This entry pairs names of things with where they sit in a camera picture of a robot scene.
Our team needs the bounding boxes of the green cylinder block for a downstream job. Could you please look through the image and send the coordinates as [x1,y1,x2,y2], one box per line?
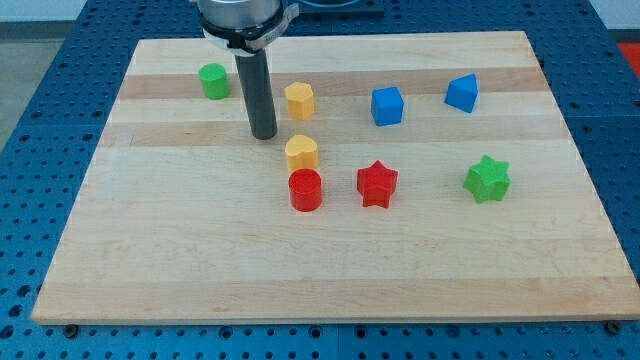
[198,63,231,100]

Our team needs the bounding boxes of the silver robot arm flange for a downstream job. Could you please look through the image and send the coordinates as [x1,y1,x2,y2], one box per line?
[196,0,300,57]

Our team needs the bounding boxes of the yellow hexagon block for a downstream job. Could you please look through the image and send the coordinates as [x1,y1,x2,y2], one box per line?
[285,82,315,120]

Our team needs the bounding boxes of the red cylinder block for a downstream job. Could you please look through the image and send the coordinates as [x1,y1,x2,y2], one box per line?
[288,168,322,212]

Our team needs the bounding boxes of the yellow heart block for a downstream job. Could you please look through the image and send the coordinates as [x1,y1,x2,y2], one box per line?
[285,135,319,173]

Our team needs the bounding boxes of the red star block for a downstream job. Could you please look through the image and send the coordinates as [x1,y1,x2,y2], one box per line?
[356,160,399,208]

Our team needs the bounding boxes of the blue cube block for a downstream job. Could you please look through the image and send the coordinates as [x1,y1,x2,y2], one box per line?
[371,87,404,127]

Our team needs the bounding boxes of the light wooden board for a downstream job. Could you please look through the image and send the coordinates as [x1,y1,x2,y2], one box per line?
[32,31,639,325]

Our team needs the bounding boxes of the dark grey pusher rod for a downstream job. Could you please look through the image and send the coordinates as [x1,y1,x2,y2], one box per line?
[235,50,277,140]

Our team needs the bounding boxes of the blue triangular prism block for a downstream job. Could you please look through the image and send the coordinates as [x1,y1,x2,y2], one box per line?
[445,74,479,113]

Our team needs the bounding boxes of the green star block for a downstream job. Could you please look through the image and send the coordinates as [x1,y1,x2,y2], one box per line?
[463,155,511,203]

